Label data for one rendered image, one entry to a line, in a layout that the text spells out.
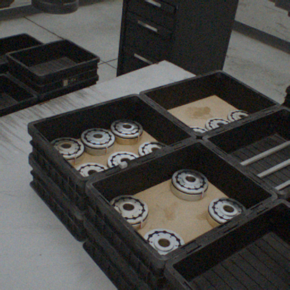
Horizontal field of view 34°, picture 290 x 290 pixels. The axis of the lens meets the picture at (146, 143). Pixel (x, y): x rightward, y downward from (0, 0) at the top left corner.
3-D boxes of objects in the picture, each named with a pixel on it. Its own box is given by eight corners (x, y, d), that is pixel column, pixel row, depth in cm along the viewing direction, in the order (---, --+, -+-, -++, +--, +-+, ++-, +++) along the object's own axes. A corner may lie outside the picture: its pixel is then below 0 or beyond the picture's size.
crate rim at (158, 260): (160, 271, 98) (161, 263, 97) (82, 190, 116) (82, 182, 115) (278, 203, 121) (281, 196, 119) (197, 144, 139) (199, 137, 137)
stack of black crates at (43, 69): (40, 152, 252) (39, 76, 226) (8, 127, 267) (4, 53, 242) (97, 128, 278) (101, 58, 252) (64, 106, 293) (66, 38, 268)
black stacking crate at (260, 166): (268, 229, 127) (280, 197, 120) (192, 170, 144) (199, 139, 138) (347, 181, 149) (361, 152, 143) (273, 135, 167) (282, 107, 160)
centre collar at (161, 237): (162, 255, 108) (163, 253, 107) (149, 242, 111) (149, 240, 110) (178, 246, 111) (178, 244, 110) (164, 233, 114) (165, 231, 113)
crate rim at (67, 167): (81, 190, 116) (82, 182, 115) (25, 129, 134) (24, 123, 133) (197, 144, 139) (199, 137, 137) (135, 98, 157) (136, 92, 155)
